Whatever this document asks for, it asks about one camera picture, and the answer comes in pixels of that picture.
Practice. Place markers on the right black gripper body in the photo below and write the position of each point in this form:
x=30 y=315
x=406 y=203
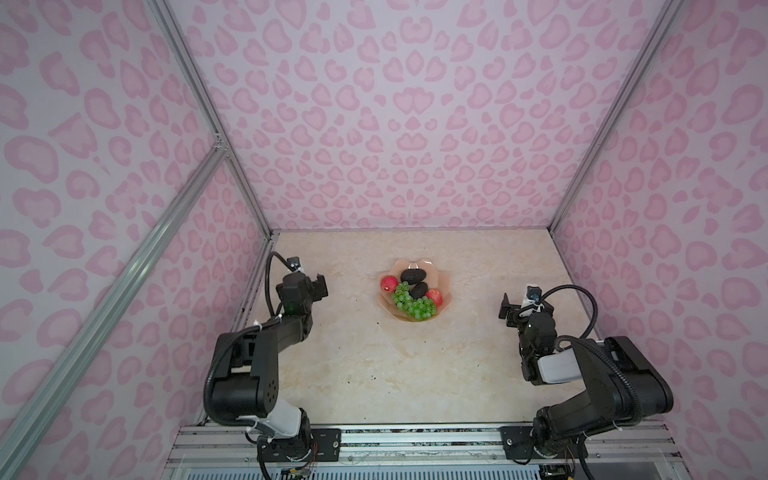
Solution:
x=515 y=316

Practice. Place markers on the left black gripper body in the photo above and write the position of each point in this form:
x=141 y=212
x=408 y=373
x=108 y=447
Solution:
x=315 y=290

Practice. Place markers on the red apple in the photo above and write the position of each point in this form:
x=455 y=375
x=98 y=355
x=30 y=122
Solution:
x=389 y=283
x=435 y=296

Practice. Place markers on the green grape bunch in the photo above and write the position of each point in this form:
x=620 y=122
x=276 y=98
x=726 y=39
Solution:
x=415 y=310

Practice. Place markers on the dark avocado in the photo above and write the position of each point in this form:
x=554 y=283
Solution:
x=419 y=290
x=413 y=276

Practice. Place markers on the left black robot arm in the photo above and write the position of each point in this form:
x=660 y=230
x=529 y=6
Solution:
x=242 y=386

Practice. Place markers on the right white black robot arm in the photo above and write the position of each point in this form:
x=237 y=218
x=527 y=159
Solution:
x=621 y=386

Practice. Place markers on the pink translucent fruit bowl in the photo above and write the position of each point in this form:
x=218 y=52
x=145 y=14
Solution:
x=436 y=279

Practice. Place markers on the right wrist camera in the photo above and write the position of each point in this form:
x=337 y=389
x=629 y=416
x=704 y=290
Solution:
x=532 y=297

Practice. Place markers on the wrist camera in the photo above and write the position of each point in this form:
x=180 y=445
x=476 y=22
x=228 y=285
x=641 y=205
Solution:
x=532 y=297
x=294 y=264

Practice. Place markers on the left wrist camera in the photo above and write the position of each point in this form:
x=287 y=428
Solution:
x=294 y=264

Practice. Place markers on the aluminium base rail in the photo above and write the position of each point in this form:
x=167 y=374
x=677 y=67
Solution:
x=426 y=451

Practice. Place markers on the aluminium diagonal frame bar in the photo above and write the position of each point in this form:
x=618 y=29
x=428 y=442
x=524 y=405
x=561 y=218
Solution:
x=38 y=414

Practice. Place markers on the aluminium corner frame post left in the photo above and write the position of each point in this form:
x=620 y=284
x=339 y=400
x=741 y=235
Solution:
x=170 y=28

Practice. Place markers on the aluminium corner frame post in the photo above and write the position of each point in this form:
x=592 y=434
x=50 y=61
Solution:
x=170 y=28
x=659 y=34

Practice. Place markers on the aluminium corner frame post right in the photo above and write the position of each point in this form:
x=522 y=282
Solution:
x=659 y=34

